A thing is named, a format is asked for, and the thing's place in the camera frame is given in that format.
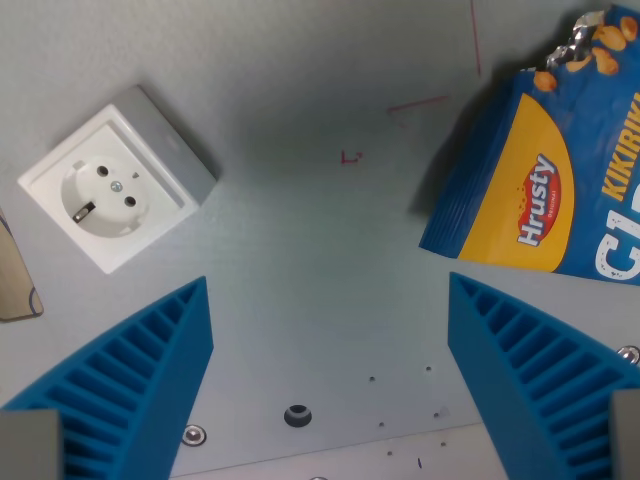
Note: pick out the blue Hrusty peanut snack bag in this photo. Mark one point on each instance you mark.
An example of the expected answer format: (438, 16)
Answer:
(540, 170)

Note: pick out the silver table screw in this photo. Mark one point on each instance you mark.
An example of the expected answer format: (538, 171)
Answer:
(193, 434)
(630, 354)

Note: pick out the wooden board with blue line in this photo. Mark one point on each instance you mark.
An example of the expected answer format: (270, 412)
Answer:
(14, 270)

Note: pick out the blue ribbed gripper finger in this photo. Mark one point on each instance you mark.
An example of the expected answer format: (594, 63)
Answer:
(130, 370)
(530, 380)

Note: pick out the white wall power socket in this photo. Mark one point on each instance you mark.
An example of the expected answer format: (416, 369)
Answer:
(117, 177)

